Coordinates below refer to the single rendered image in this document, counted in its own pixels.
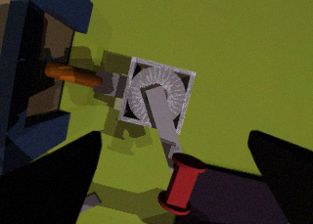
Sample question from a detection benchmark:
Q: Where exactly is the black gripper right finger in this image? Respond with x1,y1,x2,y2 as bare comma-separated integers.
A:
247,130,313,224

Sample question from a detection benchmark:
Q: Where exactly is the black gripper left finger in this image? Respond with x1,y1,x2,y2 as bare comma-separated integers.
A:
0,131,103,224

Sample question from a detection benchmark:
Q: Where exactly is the grey flat bar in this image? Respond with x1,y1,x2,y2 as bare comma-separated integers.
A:
79,192,102,214

